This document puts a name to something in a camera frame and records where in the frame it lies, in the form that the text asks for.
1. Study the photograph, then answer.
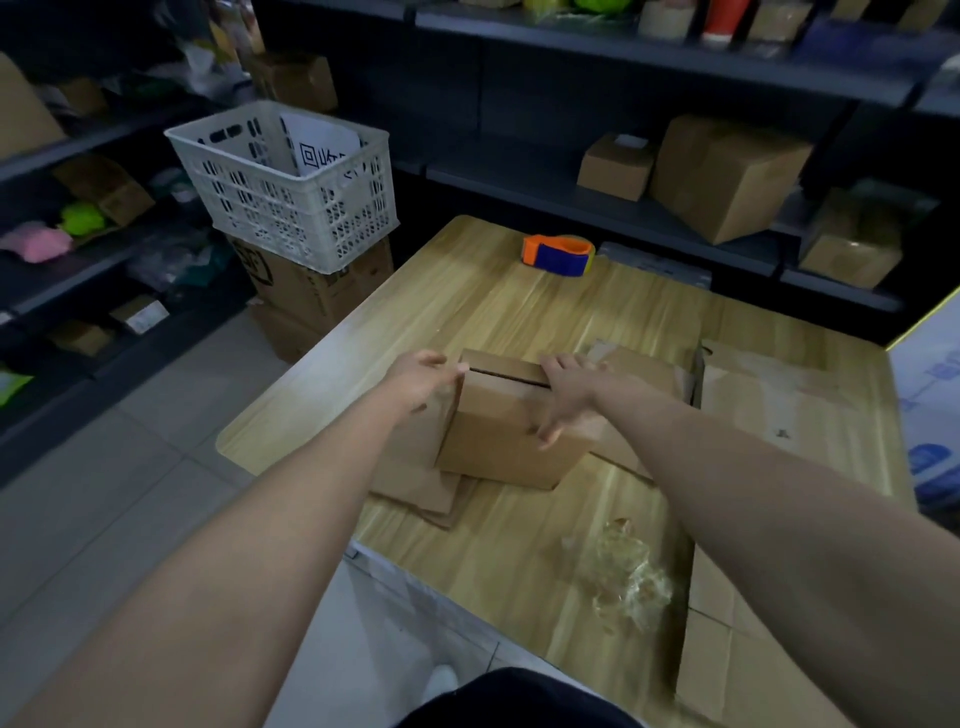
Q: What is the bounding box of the large flattened cardboard box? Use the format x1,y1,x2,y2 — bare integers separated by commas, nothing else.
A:
673,337,895,728

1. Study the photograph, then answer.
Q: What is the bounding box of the small tan box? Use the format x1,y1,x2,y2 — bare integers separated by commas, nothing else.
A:
745,0,816,44
637,0,696,43

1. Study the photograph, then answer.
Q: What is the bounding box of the orange and blue tape dispenser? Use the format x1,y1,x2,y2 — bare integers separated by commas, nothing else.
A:
521,234,598,279

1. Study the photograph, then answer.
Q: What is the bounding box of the pink soft item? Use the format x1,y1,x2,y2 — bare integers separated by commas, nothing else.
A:
0,220,75,264

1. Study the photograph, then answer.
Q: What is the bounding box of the open brown cardboard box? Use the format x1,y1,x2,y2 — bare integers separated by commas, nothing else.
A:
51,153,157,228

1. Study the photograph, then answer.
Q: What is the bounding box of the orange bottle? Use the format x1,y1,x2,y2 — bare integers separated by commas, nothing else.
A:
700,0,752,48

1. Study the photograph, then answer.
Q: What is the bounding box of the large brown cardboard box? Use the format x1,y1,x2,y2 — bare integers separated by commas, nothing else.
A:
648,114,816,247

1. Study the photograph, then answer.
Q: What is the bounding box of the dark metal side shelf rack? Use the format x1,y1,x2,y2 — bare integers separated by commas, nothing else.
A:
0,45,256,481

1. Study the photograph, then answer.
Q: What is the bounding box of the small brown cardboard box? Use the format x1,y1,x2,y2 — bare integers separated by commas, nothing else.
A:
436,348,603,492

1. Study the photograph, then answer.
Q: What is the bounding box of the white box with blue print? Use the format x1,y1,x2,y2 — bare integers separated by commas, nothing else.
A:
888,288,960,520

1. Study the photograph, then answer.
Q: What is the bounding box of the white printed paper sheet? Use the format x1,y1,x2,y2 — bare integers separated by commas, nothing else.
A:
280,114,366,181

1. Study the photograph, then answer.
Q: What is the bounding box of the person's right forearm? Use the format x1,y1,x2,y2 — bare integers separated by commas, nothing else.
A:
598,373,960,728

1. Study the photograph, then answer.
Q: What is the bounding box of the person's white shoe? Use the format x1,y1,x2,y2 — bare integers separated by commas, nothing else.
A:
423,663,459,703

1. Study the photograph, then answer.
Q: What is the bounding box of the tall tan cardboard box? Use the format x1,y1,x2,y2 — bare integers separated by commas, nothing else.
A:
0,52,68,161

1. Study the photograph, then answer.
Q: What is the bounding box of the person's left hand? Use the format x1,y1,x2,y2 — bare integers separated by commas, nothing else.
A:
382,348,471,416

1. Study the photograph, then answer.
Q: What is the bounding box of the person's dark clothing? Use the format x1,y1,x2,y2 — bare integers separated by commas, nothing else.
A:
396,666,648,728

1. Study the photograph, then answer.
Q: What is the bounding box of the small box with white label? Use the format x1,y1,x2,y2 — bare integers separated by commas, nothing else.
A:
109,293,172,336

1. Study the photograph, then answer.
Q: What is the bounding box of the small flat brown box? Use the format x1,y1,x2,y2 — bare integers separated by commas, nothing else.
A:
48,320,115,358

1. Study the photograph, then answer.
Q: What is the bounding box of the printed brown carton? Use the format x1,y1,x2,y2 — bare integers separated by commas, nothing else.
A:
228,237,396,336

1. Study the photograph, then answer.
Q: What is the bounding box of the small labelled cardboard box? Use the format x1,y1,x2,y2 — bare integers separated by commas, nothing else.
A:
576,132,658,203

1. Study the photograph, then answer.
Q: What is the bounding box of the green plastic packet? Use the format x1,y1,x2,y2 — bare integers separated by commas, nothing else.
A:
0,366,36,408

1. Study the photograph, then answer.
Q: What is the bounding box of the white plastic lattice basket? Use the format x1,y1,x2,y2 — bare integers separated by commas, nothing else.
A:
164,99,401,276

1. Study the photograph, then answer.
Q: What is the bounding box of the plain brown carton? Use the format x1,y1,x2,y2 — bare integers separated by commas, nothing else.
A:
246,300,333,366

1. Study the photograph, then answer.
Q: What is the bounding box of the person's right hand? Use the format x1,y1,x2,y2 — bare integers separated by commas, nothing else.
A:
535,352,625,451

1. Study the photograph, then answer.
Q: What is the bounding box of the person's left forearm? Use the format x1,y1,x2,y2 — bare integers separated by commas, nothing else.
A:
0,378,421,728

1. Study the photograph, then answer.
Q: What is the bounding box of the medium brown cardboard box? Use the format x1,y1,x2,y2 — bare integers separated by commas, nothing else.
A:
798,187,910,291

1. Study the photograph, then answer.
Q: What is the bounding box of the bright green soft item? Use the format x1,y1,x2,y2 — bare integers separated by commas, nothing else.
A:
59,200,111,238

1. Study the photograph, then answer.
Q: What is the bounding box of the crumpled clear tape wad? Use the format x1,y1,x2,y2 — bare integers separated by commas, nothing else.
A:
561,516,677,636

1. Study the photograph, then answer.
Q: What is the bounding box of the dark metal shelving unit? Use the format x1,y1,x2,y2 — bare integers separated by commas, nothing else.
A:
255,0,960,331

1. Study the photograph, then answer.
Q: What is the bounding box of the flattened small cardboard sheet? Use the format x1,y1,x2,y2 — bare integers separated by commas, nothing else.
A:
369,382,483,531

